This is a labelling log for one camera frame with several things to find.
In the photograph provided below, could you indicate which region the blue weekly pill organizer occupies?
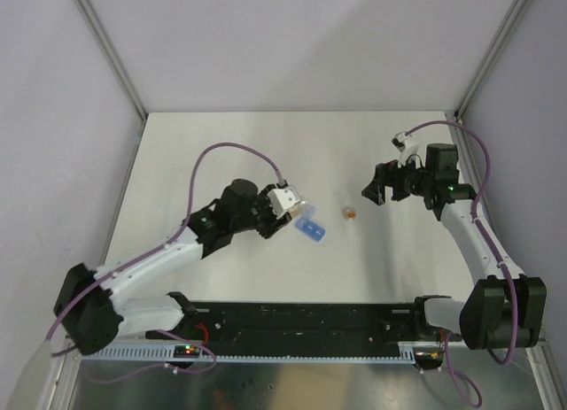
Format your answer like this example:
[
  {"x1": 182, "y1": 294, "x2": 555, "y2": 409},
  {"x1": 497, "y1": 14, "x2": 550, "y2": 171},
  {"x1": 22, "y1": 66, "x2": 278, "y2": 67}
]
[{"x1": 295, "y1": 205, "x2": 326, "y2": 243}]

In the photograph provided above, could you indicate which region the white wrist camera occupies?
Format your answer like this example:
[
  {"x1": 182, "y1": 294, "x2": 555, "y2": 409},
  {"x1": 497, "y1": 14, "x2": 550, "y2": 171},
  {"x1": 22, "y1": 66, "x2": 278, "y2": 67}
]
[
  {"x1": 267, "y1": 186, "x2": 303, "y2": 217},
  {"x1": 392, "y1": 132, "x2": 420, "y2": 167}
]

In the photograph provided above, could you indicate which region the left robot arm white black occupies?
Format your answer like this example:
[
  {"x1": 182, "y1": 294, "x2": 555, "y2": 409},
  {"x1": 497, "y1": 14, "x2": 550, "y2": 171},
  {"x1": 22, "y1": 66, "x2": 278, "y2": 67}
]
[{"x1": 54, "y1": 179, "x2": 301, "y2": 356}]

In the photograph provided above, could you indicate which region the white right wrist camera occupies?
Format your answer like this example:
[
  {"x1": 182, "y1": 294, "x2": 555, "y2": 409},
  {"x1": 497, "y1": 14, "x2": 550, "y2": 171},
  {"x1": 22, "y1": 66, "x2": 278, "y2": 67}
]
[{"x1": 392, "y1": 132, "x2": 420, "y2": 167}]

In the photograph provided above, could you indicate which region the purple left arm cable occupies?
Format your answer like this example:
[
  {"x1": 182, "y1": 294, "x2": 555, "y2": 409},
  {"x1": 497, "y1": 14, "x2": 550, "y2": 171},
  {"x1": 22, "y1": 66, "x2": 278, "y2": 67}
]
[{"x1": 43, "y1": 143, "x2": 287, "y2": 356}]

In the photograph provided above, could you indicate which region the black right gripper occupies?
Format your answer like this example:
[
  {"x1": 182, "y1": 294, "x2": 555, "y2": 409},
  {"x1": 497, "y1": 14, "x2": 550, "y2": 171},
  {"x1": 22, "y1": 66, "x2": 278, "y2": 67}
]
[{"x1": 361, "y1": 152, "x2": 434, "y2": 205}]

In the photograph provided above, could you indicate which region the aluminium frame post left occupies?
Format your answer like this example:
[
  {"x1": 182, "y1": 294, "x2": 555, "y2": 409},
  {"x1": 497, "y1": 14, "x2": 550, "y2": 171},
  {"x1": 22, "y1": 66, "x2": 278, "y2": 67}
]
[{"x1": 66, "y1": 0, "x2": 148, "y2": 121}]

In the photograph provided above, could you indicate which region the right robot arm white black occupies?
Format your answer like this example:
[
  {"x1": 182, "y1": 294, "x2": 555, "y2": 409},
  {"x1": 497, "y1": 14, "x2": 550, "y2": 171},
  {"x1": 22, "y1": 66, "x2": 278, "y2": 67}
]
[{"x1": 361, "y1": 140, "x2": 547, "y2": 350}]

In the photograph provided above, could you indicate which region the amber pill bottle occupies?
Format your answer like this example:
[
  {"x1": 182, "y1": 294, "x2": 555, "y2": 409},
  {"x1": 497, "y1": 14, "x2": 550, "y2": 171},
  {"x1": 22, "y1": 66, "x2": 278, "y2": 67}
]
[{"x1": 288, "y1": 200, "x2": 310, "y2": 219}]

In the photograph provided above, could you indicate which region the white slotted cable duct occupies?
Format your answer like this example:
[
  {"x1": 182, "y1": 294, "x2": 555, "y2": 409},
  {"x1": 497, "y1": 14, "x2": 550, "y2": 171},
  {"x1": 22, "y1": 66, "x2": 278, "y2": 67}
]
[{"x1": 82, "y1": 340, "x2": 416, "y2": 365}]

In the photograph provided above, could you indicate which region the small electronics board with leds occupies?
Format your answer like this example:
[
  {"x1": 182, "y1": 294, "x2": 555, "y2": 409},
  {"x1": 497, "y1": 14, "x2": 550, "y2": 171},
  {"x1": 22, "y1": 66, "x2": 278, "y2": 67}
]
[{"x1": 174, "y1": 344, "x2": 201, "y2": 358}]

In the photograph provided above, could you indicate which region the aluminium frame post right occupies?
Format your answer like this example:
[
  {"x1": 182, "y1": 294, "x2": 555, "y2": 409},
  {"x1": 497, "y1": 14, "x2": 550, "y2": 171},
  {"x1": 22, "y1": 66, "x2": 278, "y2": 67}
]
[{"x1": 454, "y1": 0, "x2": 540, "y2": 128}]

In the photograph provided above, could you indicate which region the aluminium frame post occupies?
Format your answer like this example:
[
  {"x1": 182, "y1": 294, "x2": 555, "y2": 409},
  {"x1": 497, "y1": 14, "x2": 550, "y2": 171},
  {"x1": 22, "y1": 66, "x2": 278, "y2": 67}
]
[
  {"x1": 454, "y1": 0, "x2": 540, "y2": 128},
  {"x1": 66, "y1": 0, "x2": 148, "y2": 121}
]

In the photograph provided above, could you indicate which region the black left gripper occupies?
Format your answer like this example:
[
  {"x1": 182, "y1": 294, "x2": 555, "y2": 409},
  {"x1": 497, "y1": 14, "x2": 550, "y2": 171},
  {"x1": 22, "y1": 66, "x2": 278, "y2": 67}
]
[{"x1": 231, "y1": 184, "x2": 291, "y2": 238}]

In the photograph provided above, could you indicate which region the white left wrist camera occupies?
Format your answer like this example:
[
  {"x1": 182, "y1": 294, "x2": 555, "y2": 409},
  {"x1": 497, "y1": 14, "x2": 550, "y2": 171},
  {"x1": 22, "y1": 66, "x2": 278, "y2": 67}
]
[{"x1": 267, "y1": 186, "x2": 303, "y2": 217}]

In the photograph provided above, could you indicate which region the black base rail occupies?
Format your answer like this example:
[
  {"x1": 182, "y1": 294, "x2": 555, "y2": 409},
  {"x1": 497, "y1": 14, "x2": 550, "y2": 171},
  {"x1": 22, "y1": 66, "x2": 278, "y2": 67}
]
[{"x1": 171, "y1": 302, "x2": 447, "y2": 356}]

